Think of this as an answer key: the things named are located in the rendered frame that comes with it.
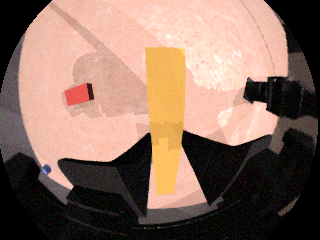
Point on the yellow bar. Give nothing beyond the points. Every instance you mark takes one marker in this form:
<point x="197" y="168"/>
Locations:
<point x="166" y="100"/>

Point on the red rectangular block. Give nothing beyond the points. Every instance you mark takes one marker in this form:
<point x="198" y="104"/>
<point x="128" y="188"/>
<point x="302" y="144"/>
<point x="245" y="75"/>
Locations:
<point x="79" y="94"/>

